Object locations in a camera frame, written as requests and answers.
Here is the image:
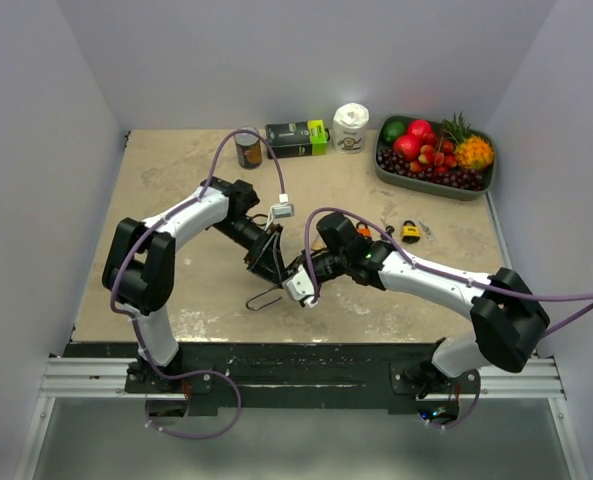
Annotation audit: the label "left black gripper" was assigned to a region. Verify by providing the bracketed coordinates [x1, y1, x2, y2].
[212, 216, 285, 287]

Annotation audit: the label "large brass padlock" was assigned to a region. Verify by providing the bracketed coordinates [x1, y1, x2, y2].
[245, 286, 282, 312]

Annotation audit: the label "orange padlock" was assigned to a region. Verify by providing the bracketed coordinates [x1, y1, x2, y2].
[356, 222, 372, 239]

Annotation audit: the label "yellow padlock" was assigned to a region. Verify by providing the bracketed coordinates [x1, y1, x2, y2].
[401, 219, 421, 244]

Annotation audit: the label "yellow padlock keys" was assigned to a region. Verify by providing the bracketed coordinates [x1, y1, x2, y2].
[418, 220, 437, 243]

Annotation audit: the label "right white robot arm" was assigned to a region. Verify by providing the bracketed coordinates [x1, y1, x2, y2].
[282, 212, 550, 393]

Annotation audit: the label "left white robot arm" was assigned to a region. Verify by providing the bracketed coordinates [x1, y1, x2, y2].
[102, 178, 287, 392]

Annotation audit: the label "brown tin can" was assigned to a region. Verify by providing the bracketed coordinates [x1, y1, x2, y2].
[234, 127, 262, 169]

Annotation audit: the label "black and green box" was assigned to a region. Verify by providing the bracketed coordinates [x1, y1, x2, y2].
[265, 120, 330, 159]

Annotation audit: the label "white paper roll cup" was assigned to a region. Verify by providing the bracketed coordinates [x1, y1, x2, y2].
[332, 103, 370, 154]

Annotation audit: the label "red apple lower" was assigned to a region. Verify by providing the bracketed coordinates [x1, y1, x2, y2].
[392, 134, 422, 161]

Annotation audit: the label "red apple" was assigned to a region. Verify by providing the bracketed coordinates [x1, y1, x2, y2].
[406, 119, 433, 140]
[392, 134, 422, 161]

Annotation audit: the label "grey fruit tray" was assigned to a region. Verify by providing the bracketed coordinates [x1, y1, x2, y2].
[373, 113, 497, 201]

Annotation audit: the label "green lime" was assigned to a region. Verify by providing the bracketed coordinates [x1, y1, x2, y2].
[380, 120, 407, 145]

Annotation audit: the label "strawberry pile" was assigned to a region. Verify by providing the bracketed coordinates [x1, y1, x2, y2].
[409, 132, 457, 174]

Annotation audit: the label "red apple upper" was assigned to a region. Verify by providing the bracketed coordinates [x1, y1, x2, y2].
[406, 119, 433, 140]

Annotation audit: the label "dark grape bunch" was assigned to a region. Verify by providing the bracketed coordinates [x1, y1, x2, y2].
[375, 149, 485, 191]

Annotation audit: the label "small pineapple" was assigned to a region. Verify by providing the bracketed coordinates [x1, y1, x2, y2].
[442, 113, 495, 172]

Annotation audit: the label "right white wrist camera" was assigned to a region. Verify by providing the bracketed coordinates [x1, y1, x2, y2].
[282, 265, 318, 308]

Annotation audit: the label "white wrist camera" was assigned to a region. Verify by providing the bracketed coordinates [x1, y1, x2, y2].
[282, 265, 318, 308]
[268, 193, 295, 221]

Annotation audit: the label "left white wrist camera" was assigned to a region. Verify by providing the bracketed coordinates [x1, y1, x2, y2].
[268, 193, 295, 221]

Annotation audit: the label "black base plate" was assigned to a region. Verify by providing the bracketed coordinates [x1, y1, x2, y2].
[126, 343, 480, 420]

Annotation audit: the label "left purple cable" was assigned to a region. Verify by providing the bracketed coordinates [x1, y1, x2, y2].
[108, 128, 291, 440]

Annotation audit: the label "purple cable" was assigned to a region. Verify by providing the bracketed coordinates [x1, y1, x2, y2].
[108, 128, 291, 440]
[303, 207, 593, 430]

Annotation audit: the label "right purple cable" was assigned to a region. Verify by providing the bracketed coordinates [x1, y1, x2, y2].
[303, 207, 593, 430]

